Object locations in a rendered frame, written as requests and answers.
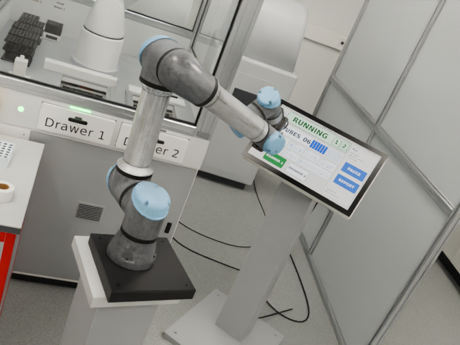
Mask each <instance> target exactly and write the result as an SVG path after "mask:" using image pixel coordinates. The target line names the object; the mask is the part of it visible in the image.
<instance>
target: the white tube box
mask: <svg viewBox="0 0 460 345"><path fill-rule="evenodd" d="M15 145H16V144H15V143H11V142H6V141H3V140H0V166H1V167H5V168H7V167H8V164H9V163H10V160H11V158H12V155H13V153H14V149H15Z"/></svg>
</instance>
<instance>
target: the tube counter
mask: <svg viewBox="0 0 460 345"><path fill-rule="evenodd" d="M301 143H302V144H304V145H305V146H308V147H309V148H311V149H313V150H315V151H316V152H318V153H320V154H322V155H324V156H325V157H327V158H329V159H331V160H333V161H334V162H336V163H338V164H339V163H340V162H341V160H342V158H343V157H344V155H342V154H341V153H339V152H337V151H335V150H333V149H332V148H330V147H328V146H326V145H324V144H323V143H321V142H319V141H317V140H315V139H313V138H311V137H309V136H308V135H305V137H304V138H303V139H302V140H301Z"/></svg>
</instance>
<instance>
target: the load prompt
mask: <svg viewBox="0 0 460 345"><path fill-rule="evenodd" d="M287 118H288V122H289V123H290V124H292V125H294V126H295V127H298V128H299V129H302V130H303V131H305V132H307V133H309V134H311V135H312V136H314V137H316V138H318V139H320V140H321V141H323V142H326V143H327V144H329V145H331V146H333V147H335V148H336V149H338V150H340V151H342V152H344V153H346V152H347V151H348V150H349V148H350V146H351V145H352V143H350V142H348V141H346V140H344V139H342V138H341V137H339V136H337V135H335V134H333V133H331V132H330V131H327V130H326V129H323V128H322V127H320V126H318V125H316V124H314V123H312V122H311V121H309V120H307V119H305V118H303V117H301V116H299V115H298V114H295V113H294V112H291V111H290V113H289V114H288V115H287Z"/></svg>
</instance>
